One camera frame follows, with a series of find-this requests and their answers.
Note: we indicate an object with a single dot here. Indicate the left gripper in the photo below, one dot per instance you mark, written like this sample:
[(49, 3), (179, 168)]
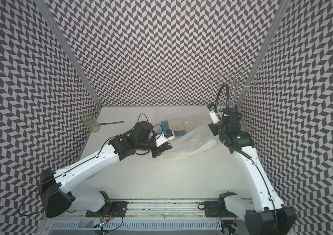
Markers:
[(160, 149)]

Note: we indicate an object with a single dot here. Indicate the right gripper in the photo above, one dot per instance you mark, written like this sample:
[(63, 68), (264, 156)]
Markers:
[(215, 129)]

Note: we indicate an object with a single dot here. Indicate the clear plastic vacuum bag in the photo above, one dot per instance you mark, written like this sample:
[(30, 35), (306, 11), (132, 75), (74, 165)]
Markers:
[(198, 138)]

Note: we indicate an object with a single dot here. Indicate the blue and beige towel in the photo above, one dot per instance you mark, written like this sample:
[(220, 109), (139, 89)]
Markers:
[(177, 126)]

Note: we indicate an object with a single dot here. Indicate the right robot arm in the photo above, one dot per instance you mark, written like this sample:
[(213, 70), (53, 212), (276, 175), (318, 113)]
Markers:
[(268, 214)]

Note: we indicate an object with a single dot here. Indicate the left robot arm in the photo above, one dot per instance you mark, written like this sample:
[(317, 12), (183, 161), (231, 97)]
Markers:
[(56, 187)]

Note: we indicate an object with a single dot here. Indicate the green glass cup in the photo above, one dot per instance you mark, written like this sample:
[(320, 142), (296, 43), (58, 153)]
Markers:
[(90, 121)]

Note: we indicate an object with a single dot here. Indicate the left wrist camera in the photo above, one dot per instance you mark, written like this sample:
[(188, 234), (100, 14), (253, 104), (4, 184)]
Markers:
[(164, 136)]

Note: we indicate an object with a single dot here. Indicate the chrome wire mug stand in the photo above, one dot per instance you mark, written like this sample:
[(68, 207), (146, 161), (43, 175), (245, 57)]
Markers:
[(237, 83)]

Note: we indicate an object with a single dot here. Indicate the purple handled utensil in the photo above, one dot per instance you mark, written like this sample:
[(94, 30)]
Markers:
[(109, 123)]

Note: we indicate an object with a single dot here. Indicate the aluminium front rail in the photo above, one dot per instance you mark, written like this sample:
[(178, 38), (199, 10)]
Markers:
[(166, 209)]

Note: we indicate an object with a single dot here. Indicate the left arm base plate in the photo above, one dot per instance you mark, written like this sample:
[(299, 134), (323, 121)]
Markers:
[(115, 209)]

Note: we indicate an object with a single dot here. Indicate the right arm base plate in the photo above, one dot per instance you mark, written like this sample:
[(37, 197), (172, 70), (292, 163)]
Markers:
[(215, 209)]

